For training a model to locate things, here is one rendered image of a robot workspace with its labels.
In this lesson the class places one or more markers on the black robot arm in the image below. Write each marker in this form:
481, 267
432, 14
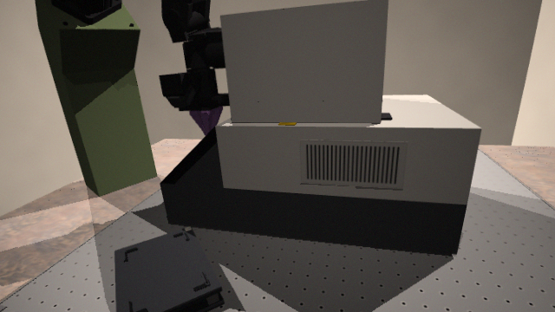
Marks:
180, 17

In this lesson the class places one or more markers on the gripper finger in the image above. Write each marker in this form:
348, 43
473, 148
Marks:
197, 118
211, 118

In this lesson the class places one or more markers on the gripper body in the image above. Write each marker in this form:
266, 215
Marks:
200, 104

